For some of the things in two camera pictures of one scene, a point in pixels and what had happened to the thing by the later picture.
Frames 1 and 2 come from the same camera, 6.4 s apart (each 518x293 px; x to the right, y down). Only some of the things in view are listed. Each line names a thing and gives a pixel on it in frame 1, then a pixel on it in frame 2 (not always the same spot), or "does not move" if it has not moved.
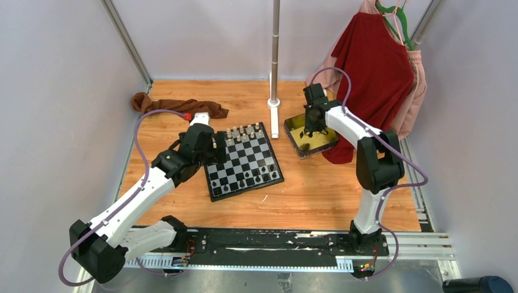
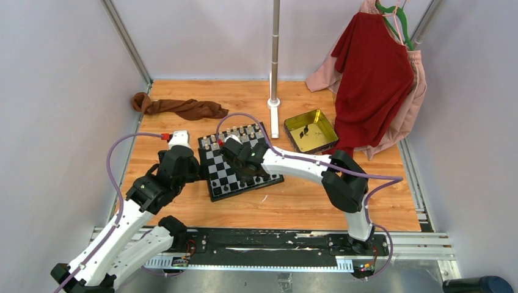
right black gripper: x=309 y=126 → x=244 y=176
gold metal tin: x=306 y=143 does not move
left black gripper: x=217 y=154 → x=196 y=173
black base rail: x=273 y=246 does not move
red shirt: x=375 y=75 does not move
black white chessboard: x=251 y=163 does not move
